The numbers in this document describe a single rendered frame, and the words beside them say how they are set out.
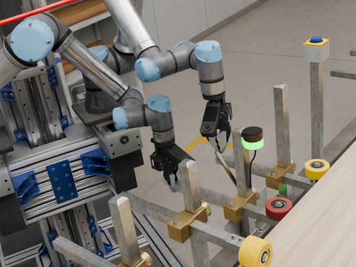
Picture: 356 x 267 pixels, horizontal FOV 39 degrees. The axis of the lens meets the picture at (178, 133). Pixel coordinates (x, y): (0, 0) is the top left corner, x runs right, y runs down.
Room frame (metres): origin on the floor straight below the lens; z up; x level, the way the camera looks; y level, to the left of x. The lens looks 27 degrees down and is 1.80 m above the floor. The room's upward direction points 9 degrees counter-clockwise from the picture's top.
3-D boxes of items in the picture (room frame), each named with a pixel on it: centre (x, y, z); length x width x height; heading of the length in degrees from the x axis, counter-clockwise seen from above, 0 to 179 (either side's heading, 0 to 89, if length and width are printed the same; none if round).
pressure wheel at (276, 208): (1.21, -0.26, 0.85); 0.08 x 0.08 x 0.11
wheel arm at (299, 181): (1.53, -0.30, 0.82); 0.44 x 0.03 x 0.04; 46
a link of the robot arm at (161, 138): (1.51, 0.05, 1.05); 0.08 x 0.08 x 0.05
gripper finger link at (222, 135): (1.41, -0.15, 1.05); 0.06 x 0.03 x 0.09; 157
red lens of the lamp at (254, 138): (1.31, -0.22, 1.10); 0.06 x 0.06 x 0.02
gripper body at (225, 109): (1.42, -0.13, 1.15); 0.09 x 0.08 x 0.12; 157
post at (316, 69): (1.71, -0.54, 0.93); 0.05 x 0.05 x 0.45; 46
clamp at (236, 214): (1.32, -0.17, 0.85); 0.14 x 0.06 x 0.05; 136
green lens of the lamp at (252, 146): (1.31, -0.22, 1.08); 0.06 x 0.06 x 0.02
